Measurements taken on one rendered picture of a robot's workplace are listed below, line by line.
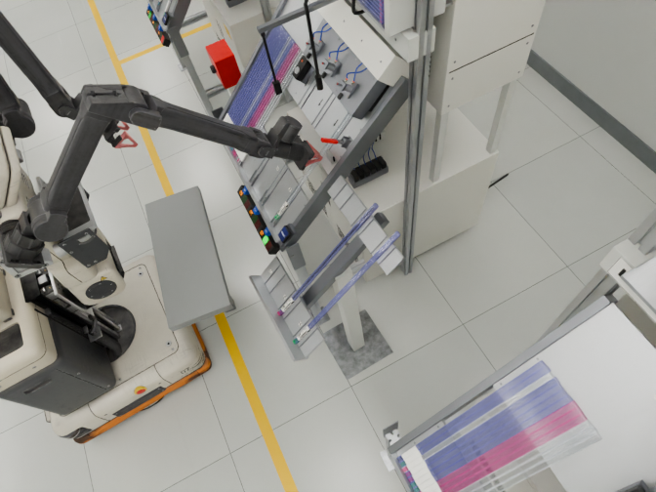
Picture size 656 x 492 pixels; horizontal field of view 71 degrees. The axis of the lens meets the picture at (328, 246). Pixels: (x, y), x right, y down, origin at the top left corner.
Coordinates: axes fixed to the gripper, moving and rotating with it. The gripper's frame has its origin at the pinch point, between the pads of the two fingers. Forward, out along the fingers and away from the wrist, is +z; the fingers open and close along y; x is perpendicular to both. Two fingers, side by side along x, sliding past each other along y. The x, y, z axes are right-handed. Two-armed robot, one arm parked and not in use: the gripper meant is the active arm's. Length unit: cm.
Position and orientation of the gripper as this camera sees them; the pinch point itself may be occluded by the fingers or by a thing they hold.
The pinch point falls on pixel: (318, 156)
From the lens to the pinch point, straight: 156.3
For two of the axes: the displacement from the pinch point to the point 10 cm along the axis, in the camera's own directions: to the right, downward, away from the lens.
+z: 7.1, 0.2, 7.1
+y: -4.6, -7.5, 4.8
